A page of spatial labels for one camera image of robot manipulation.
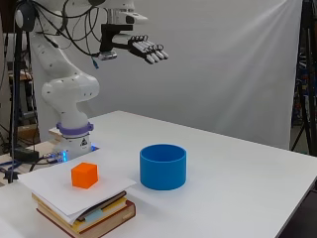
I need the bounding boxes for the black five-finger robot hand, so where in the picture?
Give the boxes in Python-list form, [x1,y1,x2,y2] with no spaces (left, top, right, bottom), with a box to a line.
[99,23,169,65]

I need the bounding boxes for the white hanging sheet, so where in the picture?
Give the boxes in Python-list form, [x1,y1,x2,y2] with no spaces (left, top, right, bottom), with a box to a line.
[30,0,303,151]

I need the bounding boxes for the blue round tub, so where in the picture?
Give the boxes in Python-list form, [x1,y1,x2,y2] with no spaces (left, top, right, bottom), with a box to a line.
[139,143,187,191]

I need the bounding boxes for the black light stand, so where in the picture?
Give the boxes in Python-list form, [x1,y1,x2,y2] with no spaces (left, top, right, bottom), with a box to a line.
[6,0,38,184]

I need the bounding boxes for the orange cube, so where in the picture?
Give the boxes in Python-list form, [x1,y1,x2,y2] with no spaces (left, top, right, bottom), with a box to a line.
[70,162,100,190]

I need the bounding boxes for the white paper sheets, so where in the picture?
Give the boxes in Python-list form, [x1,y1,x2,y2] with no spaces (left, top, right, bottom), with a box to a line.
[17,158,137,226]

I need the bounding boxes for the black power adapter box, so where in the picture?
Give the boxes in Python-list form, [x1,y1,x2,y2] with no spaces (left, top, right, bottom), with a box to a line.
[11,147,41,163]

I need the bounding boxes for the black tripod stand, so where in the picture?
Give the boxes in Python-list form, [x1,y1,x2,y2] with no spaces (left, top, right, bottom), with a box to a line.
[289,0,317,157]

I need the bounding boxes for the yellow book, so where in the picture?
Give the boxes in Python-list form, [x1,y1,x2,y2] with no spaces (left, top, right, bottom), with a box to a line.
[31,192,128,234]

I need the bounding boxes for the dark red hardcover book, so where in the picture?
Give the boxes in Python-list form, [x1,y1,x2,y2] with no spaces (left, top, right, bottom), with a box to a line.
[35,199,137,238]

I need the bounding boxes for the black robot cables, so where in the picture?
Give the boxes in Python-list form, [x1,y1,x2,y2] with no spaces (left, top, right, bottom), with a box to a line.
[33,0,110,70]

